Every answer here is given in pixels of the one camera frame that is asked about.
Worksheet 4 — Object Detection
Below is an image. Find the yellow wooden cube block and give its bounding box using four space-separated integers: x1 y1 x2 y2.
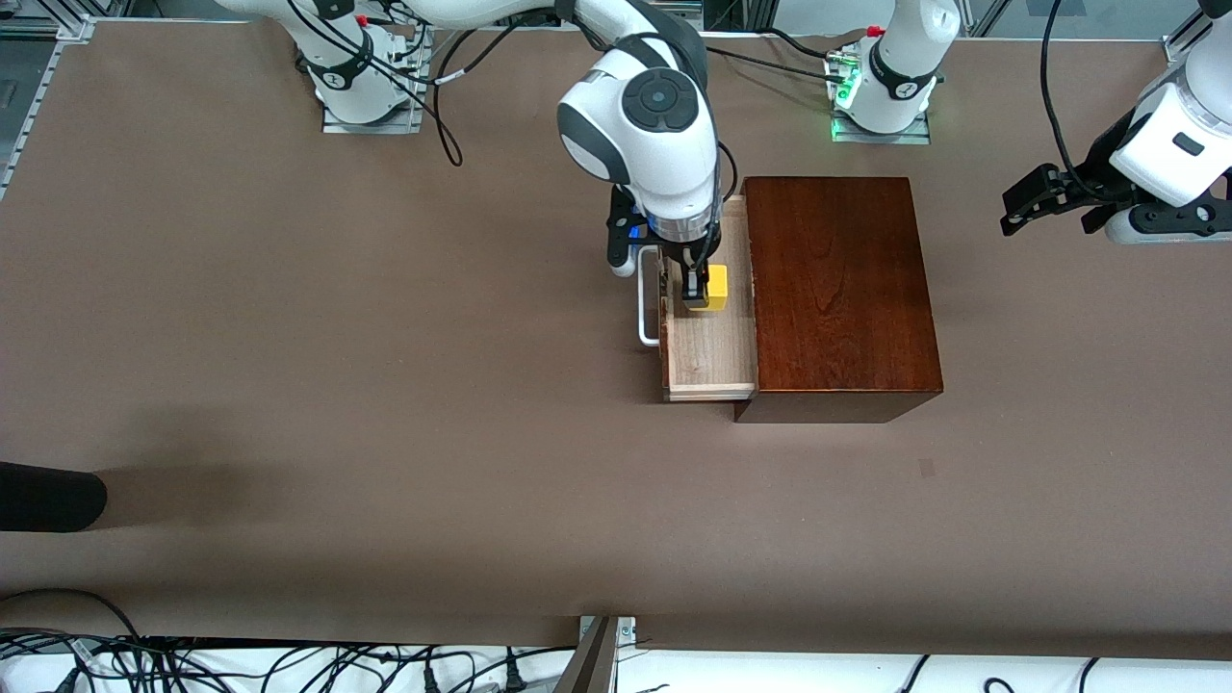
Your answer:
688 266 730 312

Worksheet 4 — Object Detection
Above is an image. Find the light wood drawer white handle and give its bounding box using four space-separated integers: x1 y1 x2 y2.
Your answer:
638 192 761 403

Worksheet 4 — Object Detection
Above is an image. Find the aluminium corner frame profile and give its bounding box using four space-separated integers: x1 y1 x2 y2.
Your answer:
1163 0 1216 68

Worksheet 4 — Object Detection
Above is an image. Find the aluminium table edge rail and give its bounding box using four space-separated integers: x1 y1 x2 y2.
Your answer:
0 14 97 199

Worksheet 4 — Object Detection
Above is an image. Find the dark brown wooden cabinet box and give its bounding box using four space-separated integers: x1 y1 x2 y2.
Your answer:
733 176 944 424

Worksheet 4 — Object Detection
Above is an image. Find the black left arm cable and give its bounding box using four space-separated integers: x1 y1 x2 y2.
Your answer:
1041 0 1100 180

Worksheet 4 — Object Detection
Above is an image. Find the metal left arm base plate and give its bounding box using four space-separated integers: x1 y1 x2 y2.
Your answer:
829 48 933 145

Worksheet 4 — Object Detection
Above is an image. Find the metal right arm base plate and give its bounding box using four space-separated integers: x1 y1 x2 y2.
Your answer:
321 29 427 135

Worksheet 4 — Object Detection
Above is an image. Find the grey metal camera post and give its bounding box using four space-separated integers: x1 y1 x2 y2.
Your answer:
553 616 619 693

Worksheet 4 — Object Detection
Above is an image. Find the brown table cover mat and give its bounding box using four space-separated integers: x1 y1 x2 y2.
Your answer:
0 19 1232 662

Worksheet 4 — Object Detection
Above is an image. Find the small metal mounting bracket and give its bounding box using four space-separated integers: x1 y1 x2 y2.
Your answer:
579 616 638 649

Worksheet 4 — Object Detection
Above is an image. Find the black ribbed foam cylinder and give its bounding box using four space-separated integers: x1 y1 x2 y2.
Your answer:
0 462 109 533

